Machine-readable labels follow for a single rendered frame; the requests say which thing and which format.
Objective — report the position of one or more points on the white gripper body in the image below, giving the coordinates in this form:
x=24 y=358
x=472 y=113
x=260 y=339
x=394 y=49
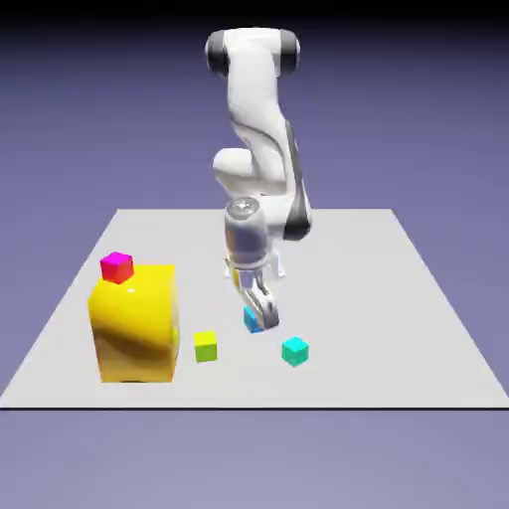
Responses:
x=263 y=304

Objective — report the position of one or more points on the small blue cube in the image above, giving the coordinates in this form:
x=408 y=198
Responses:
x=250 y=321

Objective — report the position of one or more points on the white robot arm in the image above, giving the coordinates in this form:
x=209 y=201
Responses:
x=254 y=99

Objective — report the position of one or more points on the small teal cube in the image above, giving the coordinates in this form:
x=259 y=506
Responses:
x=295 y=351

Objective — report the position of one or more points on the small yellow-green cube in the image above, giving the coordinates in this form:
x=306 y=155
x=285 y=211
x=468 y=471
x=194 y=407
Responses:
x=205 y=346

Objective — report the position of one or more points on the small magenta cube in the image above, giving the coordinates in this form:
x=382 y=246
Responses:
x=116 y=268

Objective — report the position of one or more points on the large yellow box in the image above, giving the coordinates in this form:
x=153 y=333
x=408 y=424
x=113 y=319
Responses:
x=133 y=330

